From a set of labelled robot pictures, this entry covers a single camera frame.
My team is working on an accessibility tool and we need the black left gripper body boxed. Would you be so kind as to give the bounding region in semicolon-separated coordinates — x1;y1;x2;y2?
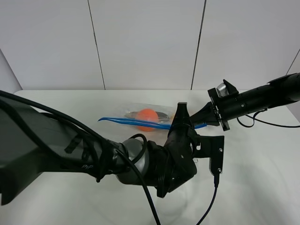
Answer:
157;125;197;198

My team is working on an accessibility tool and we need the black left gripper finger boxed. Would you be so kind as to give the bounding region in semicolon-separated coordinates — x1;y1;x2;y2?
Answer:
172;102;190;128

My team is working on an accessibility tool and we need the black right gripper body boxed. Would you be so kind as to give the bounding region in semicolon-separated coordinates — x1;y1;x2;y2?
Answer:
190;88;230;131

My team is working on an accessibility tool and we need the clear zip bag blue seal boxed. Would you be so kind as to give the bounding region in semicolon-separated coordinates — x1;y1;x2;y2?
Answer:
97;102;208;134

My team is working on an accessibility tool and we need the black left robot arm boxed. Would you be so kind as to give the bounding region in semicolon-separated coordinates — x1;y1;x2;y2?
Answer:
0;91;197;205

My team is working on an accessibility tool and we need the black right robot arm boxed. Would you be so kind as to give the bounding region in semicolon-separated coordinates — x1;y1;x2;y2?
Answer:
190;73;300;131

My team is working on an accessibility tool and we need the orange fruit in bag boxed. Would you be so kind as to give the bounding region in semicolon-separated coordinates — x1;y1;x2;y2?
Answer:
135;108;159;132

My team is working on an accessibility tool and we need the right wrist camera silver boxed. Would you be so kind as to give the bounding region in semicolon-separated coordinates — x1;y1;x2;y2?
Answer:
217;79;239;98

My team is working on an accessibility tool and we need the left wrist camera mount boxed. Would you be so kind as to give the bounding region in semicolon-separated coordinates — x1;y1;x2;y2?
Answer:
193;135;225;176

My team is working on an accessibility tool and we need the blue camera cable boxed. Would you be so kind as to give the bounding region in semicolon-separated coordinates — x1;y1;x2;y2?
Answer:
195;174;220;225

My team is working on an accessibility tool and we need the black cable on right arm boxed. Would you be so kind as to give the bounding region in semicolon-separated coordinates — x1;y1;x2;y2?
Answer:
236;109;300;128

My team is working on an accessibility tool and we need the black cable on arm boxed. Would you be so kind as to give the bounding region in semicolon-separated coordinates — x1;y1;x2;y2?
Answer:
0;90;162;225
236;109;300;128

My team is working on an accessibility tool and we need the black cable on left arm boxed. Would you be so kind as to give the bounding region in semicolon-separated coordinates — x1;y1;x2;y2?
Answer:
0;90;162;225

